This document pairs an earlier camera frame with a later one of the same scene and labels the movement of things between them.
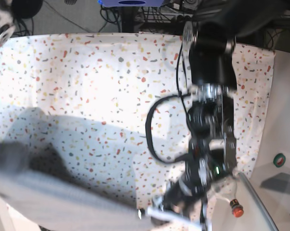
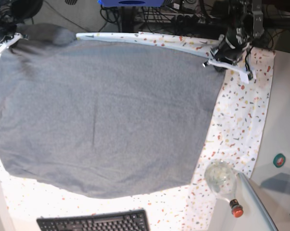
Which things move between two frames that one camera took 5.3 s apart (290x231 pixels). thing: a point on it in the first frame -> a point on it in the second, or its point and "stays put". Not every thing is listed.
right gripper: [194, 184] -> [230, 48]
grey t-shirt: [34, 179] -> [106, 119]
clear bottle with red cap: [225, 187] stays put
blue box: [131, 3] stays put
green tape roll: [279, 160] stays put
